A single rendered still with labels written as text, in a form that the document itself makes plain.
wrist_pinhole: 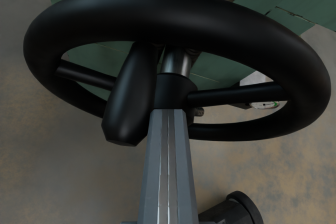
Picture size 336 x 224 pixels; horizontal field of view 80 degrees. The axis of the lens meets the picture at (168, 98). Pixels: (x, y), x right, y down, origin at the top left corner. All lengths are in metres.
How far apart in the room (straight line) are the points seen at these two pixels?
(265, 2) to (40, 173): 1.00
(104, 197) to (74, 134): 0.31
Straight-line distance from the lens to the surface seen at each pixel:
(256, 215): 1.07
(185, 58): 0.24
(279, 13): 0.37
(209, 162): 1.16
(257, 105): 0.53
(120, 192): 1.03
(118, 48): 0.50
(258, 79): 0.59
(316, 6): 0.37
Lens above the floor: 1.02
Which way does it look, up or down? 65 degrees down
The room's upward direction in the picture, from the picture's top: 44 degrees clockwise
